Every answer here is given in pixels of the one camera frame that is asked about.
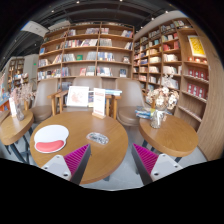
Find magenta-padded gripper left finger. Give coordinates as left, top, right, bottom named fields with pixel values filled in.
left=40, top=143, right=92, bottom=186

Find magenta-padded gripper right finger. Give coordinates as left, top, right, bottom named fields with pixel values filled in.
left=130, top=143, right=184, bottom=186

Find transparent computer mouse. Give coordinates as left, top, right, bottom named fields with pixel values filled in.
left=86, top=131, right=110, bottom=146

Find white mouse pad red rest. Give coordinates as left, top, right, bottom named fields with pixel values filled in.
left=33, top=124, right=70, bottom=155

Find round wooden side table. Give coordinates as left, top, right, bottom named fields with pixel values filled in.
left=0, top=109, right=35, bottom=164
left=138, top=114, right=200, bottom=164

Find colourful book stack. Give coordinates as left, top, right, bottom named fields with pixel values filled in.
left=134, top=105, right=153, bottom=120

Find glass vase with beige flowers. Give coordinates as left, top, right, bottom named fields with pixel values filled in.
left=146, top=86, right=180, bottom=130

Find white framed floral picture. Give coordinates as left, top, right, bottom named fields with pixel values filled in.
left=66, top=85, right=90, bottom=108

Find small white table sign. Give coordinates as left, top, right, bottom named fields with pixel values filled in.
left=8, top=97, right=18, bottom=118

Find dark book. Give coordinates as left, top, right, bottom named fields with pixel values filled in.
left=87, top=91, right=95, bottom=108

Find beige armchair wooden arms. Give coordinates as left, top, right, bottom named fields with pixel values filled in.
left=111, top=78, right=148, bottom=128
left=29, top=78, right=63, bottom=123
left=54, top=75, right=113, bottom=116

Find glass vase with pink flowers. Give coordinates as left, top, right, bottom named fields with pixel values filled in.
left=9, top=81, right=36, bottom=122

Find flat blue book pile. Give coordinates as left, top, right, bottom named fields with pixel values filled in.
left=105, top=88, right=123, bottom=97

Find wooden shelf unit red boxes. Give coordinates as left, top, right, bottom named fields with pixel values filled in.
left=132, top=18, right=224, bottom=161

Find small distant wooden shelf unit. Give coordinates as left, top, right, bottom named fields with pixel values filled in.
left=7, top=57, right=26, bottom=93

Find wide wooden book shelf unit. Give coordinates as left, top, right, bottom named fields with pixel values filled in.
left=35, top=22, right=136, bottom=83

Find white ceiling air conditioner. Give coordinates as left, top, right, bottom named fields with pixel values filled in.
left=20, top=20, right=50, bottom=38

